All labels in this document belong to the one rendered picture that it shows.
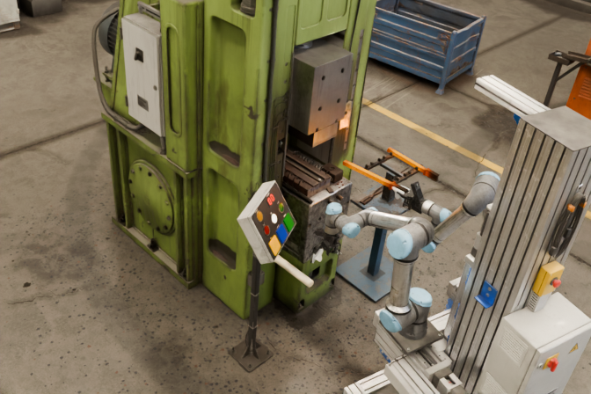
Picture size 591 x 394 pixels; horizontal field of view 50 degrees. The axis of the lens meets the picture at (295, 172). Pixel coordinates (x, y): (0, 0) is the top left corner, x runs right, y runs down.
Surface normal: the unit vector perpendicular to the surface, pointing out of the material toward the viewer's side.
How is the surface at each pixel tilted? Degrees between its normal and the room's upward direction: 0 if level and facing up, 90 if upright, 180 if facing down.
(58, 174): 0
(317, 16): 90
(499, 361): 90
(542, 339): 0
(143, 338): 0
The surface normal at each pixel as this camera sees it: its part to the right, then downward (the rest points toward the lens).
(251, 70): -0.70, 0.34
